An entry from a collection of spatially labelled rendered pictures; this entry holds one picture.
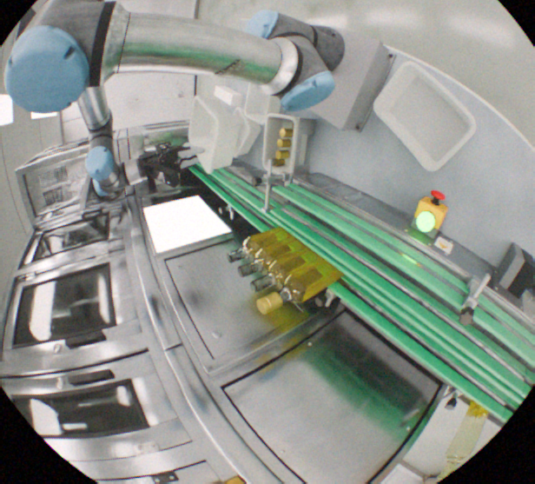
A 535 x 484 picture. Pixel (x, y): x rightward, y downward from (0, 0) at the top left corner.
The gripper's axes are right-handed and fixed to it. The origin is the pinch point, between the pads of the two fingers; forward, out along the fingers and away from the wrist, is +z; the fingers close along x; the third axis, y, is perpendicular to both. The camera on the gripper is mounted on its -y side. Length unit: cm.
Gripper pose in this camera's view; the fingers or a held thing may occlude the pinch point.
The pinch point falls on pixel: (201, 153)
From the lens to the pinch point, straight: 70.2
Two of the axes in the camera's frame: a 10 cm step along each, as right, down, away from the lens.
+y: -5.2, -6.8, 5.1
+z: 8.4, -3.4, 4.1
